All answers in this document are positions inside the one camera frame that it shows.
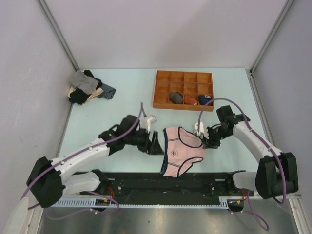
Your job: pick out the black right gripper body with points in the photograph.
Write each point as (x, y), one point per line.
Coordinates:
(215, 135)

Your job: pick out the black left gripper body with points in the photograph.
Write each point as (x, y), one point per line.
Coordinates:
(141, 140)

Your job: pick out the pink underwear navy trim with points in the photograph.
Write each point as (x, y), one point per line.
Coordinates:
(182, 150)

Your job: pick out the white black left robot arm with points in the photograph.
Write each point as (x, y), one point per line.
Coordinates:
(51, 179)

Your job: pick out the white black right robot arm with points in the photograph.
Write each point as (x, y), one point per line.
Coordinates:
(276, 174)

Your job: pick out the navy rolled underwear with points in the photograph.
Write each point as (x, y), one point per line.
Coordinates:
(204, 99)

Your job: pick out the orange rolled underwear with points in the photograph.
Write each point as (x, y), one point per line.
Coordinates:
(190, 100)

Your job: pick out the grey rolled underwear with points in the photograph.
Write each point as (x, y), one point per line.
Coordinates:
(176, 97)

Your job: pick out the navy striped underwear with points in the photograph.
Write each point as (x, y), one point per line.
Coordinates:
(108, 92)

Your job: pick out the beige underwear in pile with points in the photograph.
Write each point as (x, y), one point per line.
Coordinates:
(77, 96)

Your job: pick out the grey striped underwear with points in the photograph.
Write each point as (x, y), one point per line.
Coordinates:
(83, 82)

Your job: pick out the black underwear in pile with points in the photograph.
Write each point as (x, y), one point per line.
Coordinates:
(89, 73)

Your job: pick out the wooden compartment tray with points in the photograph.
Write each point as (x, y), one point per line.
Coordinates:
(186, 83)

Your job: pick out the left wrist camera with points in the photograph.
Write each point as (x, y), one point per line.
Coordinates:
(147, 122)

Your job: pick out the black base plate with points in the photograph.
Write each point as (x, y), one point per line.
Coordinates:
(154, 186)

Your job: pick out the white slotted cable duct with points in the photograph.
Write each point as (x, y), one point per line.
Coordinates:
(97, 202)

